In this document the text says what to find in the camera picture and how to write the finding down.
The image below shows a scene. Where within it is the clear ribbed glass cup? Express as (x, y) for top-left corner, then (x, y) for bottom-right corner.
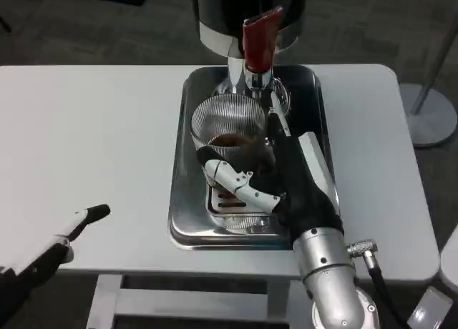
(190, 94), (283, 234)

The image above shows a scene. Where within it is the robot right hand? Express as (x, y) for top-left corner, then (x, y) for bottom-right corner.
(195, 92), (346, 242)

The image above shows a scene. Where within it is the black and chrome drink dispenser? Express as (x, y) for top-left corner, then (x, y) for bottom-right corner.
(195, 0), (307, 115)

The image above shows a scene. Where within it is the red tap handle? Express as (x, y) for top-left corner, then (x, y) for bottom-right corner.
(242, 6), (284, 72)

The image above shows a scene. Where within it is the steel drip tray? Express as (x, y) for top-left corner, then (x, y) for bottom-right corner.
(167, 64), (339, 252)

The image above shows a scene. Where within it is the steel drip grid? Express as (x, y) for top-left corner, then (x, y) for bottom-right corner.
(205, 178), (253, 216)

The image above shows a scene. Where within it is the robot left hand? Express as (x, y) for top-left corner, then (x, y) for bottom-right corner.
(0, 203), (111, 329)

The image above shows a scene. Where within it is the grey stanchion pole with base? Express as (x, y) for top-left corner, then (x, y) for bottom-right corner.
(399, 6), (458, 149)

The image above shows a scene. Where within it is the black arm cable with connector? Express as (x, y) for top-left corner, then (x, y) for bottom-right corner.
(346, 237), (409, 329)

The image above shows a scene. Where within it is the white table frame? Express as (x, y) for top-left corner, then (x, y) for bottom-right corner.
(93, 273), (316, 329)

